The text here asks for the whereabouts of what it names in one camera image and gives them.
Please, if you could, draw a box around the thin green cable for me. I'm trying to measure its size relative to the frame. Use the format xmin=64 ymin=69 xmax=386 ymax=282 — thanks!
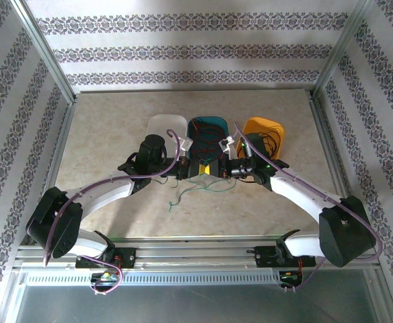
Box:
xmin=155 ymin=173 xmax=243 ymax=215

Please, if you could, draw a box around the thin black cable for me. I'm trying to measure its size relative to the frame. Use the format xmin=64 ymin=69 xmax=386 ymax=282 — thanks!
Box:
xmin=260 ymin=129 xmax=283 ymax=159

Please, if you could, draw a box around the grey metal sheet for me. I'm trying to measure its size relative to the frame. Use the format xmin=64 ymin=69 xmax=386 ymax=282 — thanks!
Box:
xmin=14 ymin=268 xmax=386 ymax=323

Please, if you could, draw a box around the slotted grey cable duct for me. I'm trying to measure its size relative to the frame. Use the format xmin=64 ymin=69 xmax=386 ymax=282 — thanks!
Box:
xmin=24 ymin=271 xmax=285 ymax=287

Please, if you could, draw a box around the thin aluminium back rail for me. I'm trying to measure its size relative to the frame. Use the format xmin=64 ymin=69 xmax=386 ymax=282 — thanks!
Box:
xmin=75 ymin=87 xmax=315 ymax=94

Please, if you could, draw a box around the teal plastic tray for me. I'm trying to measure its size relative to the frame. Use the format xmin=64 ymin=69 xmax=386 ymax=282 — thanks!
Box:
xmin=186 ymin=116 xmax=231 ymax=166

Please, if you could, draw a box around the aluminium frame post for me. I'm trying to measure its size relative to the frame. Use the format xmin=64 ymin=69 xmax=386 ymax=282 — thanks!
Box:
xmin=9 ymin=0 xmax=78 ymax=104
xmin=310 ymin=0 xmax=378 ymax=98

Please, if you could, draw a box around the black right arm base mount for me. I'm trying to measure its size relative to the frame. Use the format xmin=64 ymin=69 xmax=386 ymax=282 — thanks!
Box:
xmin=246 ymin=244 xmax=285 ymax=268

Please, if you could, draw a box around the orange plastic tray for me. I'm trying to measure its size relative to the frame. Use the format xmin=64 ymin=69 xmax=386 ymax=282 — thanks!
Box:
xmin=238 ymin=116 xmax=286 ymax=161

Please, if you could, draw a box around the white plastic tray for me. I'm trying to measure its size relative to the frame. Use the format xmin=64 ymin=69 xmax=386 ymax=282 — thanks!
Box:
xmin=148 ymin=114 xmax=188 ymax=159

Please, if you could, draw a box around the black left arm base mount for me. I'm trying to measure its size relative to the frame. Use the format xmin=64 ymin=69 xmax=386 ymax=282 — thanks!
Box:
xmin=75 ymin=247 xmax=137 ymax=270

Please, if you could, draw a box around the small electronics board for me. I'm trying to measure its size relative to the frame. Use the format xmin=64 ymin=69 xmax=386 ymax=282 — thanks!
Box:
xmin=279 ymin=268 xmax=304 ymax=287
xmin=90 ymin=271 xmax=124 ymax=287

